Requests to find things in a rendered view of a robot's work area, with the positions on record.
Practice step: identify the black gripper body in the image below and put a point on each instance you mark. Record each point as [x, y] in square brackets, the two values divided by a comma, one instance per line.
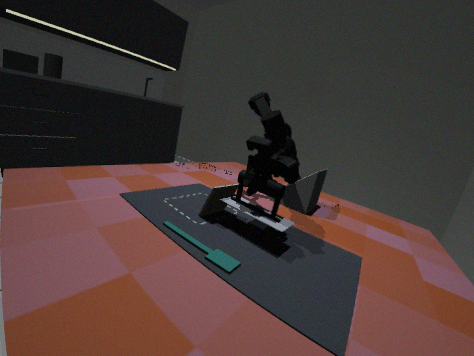
[266, 150]

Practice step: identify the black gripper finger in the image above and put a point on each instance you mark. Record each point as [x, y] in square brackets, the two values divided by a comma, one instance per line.
[255, 167]
[250, 192]

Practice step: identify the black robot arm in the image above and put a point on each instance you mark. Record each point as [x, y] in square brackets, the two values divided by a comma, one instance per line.
[280, 133]

